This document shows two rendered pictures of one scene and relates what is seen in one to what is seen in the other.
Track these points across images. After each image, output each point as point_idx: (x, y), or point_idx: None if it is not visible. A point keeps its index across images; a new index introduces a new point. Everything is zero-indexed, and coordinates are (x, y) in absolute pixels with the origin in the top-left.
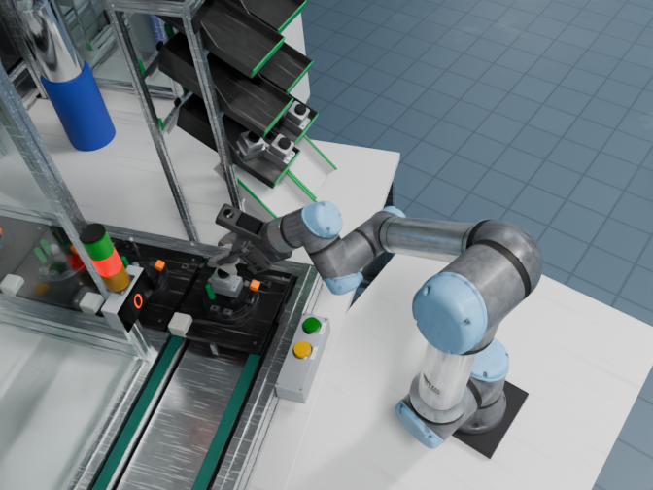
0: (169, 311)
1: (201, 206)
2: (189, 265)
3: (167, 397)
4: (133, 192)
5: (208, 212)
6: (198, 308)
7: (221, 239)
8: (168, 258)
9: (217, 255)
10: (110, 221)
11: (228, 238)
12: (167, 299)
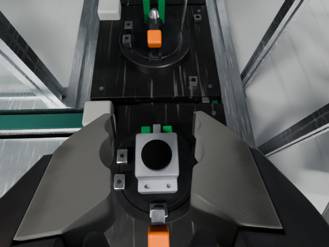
0: (118, 93)
1: (297, 66)
2: (198, 86)
3: (18, 144)
4: (277, 3)
5: (294, 76)
6: (132, 128)
7: (203, 116)
8: (200, 57)
9: (104, 138)
10: (235, 1)
11: (203, 153)
12: (136, 83)
